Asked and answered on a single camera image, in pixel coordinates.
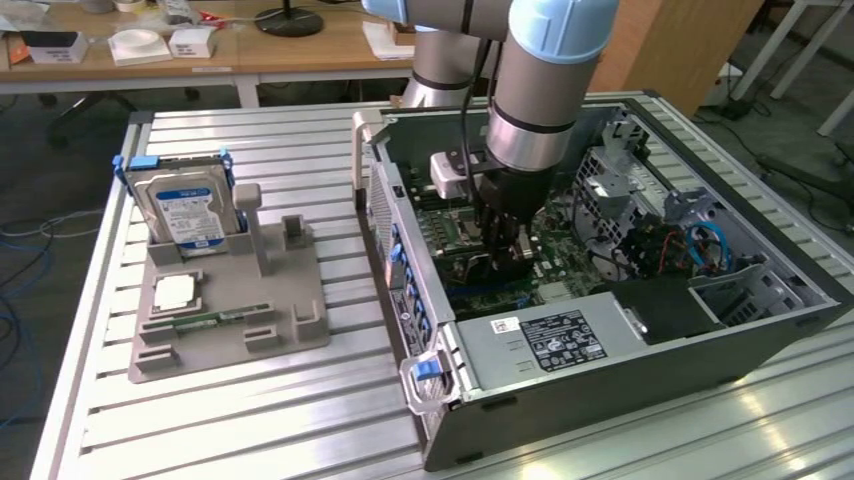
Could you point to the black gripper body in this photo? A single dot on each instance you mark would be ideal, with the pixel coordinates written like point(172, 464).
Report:
point(521, 195)

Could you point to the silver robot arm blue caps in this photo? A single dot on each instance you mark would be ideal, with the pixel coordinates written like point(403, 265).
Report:
point(541, 100)

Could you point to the CPU socket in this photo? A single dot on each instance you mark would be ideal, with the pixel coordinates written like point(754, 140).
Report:
point(463, 227)

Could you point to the green motherboard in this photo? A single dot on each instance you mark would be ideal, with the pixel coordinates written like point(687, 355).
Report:
point(567, 260)

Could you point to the silver chipset heatsink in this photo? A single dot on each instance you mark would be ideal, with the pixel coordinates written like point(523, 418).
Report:
point(555, 293)

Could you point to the perforated metal drive cage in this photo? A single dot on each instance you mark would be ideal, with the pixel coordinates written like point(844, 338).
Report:
point(621, 190)

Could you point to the blue slot clip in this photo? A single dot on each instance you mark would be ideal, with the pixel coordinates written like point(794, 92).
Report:
point(422, 326)
point(399, 256)
point(405, 274)
point(415, 308)
point(410, 291)

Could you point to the grey power supply unit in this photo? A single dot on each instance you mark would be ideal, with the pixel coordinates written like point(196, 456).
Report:
point(487, 350)

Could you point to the blue case release latch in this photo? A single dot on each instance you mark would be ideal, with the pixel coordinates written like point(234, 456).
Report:
point(427, 372)

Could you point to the white flat box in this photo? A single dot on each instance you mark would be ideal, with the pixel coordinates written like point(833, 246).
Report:
point(387, 45)

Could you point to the black floor box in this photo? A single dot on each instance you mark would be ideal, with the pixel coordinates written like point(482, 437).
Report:
point(737, 110)

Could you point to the open black PC case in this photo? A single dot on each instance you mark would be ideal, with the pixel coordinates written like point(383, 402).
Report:
point(601, 415)

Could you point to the wooden cabinet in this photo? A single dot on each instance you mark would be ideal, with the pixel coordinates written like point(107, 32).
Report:
point(681, 50)

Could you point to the silver disk bay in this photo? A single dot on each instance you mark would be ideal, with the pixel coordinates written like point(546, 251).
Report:
point(754, 285)

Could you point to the black chair base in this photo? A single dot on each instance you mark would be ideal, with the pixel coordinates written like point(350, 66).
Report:
point(87, 107)
point(808, 170)

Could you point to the green RAM stick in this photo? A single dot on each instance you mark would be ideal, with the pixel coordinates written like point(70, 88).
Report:
point(220, 316)

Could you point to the hard disk blue caddy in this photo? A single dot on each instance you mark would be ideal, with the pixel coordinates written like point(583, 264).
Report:
point(180, 220)

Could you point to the black round lamp base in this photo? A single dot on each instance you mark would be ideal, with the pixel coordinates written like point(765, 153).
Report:
point(290, 25)

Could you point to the grey parts rack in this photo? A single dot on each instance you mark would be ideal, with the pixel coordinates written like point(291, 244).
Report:
point(207, 355)

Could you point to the silver CPU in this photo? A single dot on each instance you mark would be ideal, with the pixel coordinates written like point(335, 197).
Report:
point(175, 292)

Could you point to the small white box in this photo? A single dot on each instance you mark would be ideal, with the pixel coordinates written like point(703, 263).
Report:
point(192, 44)

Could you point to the white square dish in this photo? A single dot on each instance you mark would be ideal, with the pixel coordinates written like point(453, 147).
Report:
point(140, 47)

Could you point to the grey cup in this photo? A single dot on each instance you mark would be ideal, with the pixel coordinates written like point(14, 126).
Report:
point(98, 6)

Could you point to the black and white box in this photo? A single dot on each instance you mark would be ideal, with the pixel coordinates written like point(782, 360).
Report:
point(54, 50)

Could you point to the orange box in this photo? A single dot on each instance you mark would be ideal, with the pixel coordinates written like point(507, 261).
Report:
point(16, 52)

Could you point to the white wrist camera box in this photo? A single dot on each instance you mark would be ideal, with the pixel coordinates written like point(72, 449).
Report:
point(449, 177)

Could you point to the white table frame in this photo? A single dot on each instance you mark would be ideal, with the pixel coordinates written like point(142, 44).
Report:
point(794, 50)

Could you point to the wooden desk white frame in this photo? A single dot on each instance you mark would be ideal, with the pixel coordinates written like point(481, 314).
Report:
point(67, 71)

